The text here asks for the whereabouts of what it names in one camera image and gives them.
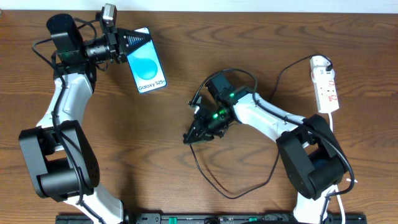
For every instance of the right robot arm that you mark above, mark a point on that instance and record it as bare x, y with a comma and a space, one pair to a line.
312, 158

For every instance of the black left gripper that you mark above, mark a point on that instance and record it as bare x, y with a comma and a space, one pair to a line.
115, 45

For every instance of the white USB charger adapter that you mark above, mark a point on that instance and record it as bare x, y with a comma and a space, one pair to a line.
320, 61

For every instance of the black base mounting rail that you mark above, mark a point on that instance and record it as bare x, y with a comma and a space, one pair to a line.
155, 218

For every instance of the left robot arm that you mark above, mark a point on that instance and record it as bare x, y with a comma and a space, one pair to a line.
61, 163

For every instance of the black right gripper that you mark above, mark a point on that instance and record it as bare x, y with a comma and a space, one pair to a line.
203, 125

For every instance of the white power strip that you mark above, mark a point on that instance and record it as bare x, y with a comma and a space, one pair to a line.
325, 90

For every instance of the blue Samsung Galaxy smartphone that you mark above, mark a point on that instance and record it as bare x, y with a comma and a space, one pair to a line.
146, 68

